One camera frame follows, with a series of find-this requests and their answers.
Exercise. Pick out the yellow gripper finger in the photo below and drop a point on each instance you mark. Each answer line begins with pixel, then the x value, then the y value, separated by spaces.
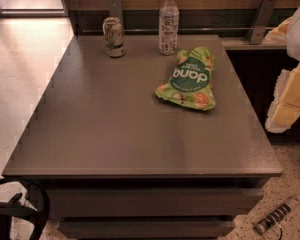
pixel 279 33
pixel 284 110

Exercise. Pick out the green snack chip bag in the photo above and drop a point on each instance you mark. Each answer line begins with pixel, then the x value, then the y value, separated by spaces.
pixel 190 84

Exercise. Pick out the horizontal metal rail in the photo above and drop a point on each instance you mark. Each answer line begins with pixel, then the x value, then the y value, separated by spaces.
pixel 180 30

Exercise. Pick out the right metal rail bracket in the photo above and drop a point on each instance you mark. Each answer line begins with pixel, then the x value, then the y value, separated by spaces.
pixel 256 33

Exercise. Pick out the clear plastic water bottle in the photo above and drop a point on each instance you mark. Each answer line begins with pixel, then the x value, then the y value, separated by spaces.
pixel 168 27

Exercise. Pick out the left metal rail bracket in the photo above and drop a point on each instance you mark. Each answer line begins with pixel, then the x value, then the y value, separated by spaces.
pixel 115 10

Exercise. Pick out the metal rail bracket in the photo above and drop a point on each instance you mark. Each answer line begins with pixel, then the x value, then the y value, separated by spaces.
pixel 115 10
pixel 256 33

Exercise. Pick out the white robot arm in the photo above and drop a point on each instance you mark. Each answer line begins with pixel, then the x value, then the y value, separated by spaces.
pixel 293 37

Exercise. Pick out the black chair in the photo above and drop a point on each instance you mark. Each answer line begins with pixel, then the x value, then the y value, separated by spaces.
pixel 13 208

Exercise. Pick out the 7up soda can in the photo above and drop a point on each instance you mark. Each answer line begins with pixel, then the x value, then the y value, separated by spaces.
pixel 113 35

